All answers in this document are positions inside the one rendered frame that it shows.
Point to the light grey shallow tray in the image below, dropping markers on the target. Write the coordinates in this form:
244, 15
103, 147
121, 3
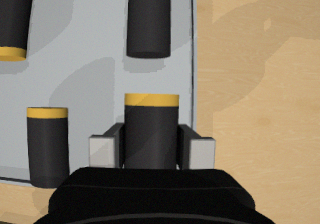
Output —
76, 58

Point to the black cylinder with yellow top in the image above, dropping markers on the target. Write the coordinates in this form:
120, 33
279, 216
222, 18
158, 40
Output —
151, 122
48, 151
149, 29
14, 28

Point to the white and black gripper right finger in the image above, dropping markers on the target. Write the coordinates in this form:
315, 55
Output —
194, 151

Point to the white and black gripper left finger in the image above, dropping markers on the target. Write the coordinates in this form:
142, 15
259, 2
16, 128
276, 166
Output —
108, 150

